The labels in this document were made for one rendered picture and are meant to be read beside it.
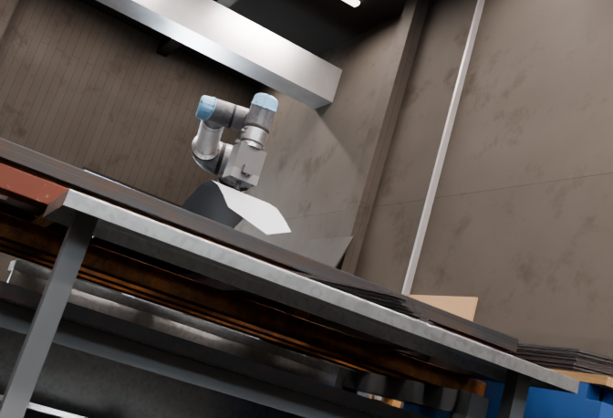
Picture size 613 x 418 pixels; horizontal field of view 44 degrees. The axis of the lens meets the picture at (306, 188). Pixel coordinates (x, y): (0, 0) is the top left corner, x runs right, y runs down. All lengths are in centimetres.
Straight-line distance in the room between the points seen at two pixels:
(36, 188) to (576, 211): 566
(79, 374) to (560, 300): 481
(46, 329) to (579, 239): 566
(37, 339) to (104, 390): 107
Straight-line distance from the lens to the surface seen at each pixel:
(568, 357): 212
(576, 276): 661
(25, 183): 167
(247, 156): 216
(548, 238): 696
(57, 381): 247
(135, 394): 252
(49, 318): 145
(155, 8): 1089
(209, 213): 231
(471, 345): 169
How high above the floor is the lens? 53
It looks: 15 degrees up
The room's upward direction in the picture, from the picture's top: 17 degrees clockwise
